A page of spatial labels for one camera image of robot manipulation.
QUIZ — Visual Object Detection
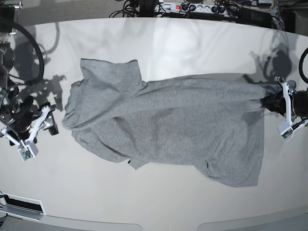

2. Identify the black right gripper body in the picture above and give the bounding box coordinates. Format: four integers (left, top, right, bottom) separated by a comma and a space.
0, 95, 54, 135

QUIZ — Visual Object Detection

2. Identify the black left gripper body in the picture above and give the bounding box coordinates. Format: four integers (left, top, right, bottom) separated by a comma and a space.
287, 80, 308, 118

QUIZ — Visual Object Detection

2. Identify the grey t-shirt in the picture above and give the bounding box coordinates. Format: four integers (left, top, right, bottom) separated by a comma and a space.
63, 59, 279, 187

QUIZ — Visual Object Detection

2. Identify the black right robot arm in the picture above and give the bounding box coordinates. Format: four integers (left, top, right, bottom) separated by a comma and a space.
0, 0, 59, 141

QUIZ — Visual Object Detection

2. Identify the white slotted box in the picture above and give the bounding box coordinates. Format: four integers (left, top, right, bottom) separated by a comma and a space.
0, 192, 46, 221

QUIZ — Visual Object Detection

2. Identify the white power strip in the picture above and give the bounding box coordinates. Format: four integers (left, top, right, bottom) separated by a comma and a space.
154, 0, 240, 17

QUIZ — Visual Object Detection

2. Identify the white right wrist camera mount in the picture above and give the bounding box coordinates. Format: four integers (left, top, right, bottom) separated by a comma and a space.
0, 104, 57, 162

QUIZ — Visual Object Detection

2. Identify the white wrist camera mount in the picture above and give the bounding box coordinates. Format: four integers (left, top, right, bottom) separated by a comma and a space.
0, 104, 57, 162
274, 77, 308, 142

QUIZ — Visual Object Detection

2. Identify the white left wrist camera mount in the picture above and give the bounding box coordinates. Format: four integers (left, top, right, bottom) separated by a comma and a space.
274, 77, 308, 142

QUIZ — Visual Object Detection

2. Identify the black cable bundle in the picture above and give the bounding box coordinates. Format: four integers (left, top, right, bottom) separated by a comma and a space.
109, 0, 159, 18

